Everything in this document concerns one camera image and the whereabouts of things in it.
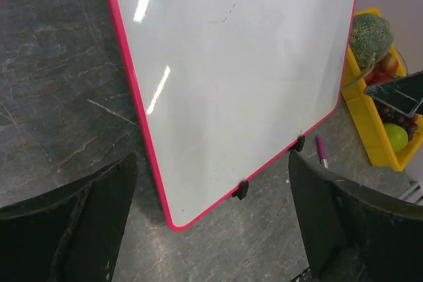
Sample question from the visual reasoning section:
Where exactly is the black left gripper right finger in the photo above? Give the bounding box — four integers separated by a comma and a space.
288, 151, 422, 281

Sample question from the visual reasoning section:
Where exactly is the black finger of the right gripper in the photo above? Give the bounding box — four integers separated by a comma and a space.
364, 71, 423, 118

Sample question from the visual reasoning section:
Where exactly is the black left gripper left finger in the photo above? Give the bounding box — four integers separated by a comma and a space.
1, 154, 137, 281

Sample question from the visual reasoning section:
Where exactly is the purple capped whiteboard marker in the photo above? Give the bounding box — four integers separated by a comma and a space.
315, 137, 328, 168

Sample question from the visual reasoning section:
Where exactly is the pink framed whiteboard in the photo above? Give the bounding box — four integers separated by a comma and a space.
108, 0, 355, 230

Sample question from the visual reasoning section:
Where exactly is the black whiteboard foot clip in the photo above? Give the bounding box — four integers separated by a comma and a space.
231, 181, 249, 200
289, 135, 305, 152

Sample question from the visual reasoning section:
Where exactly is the dark purple grape bunch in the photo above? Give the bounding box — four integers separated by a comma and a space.
375, 101, 418, 141

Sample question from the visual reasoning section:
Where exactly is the green apple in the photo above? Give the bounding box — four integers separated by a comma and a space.
383, 123, 408, 152

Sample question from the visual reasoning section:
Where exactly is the yellow plastic fruit bin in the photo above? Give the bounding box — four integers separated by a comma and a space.
340, 7, 423, 172

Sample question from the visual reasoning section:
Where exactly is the green netted melon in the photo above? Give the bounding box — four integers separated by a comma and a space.
349, 13, 394, 68

